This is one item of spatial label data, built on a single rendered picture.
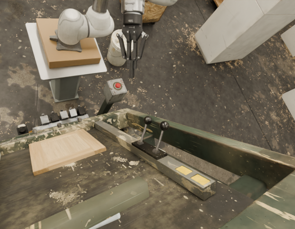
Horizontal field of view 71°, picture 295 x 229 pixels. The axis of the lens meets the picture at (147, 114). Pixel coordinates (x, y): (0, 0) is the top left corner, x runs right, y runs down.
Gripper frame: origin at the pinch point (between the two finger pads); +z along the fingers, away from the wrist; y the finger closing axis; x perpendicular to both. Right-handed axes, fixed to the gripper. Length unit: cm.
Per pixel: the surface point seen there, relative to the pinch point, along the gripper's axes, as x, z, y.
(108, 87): 56, 15, -34
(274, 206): -45, 23, 41
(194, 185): -29, 31, 27
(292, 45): 450, -52, 238
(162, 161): -16.7, 30.9, 16.5
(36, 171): -18, 42, -34
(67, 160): -9.5, 39.5, -25.4
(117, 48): 149, -17, -60
